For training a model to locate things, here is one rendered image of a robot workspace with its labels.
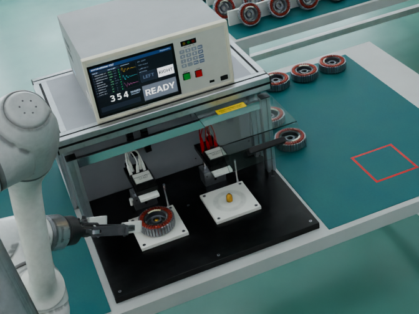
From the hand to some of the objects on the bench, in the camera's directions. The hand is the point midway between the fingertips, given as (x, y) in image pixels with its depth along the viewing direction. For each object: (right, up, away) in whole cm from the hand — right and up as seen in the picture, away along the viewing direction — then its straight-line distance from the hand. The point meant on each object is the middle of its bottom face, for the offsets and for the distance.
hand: (120, 223), depth 186 cm
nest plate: (+31, +4, +30) cm, 43 cm away
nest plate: (+8, -4, +25) cm, 26 cm away
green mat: (+71, +29, +62) cm, 99 cm away
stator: (+8, -3, +24) cm, 26 cm away
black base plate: (+19, -1, +30) cm, 36 cm away
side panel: (-24, +8, +53) cm, 59 cm away
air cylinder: (+3, +3, +36) cm, 36 cm away
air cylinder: (+26, +11, +42) cm, 50 cm away
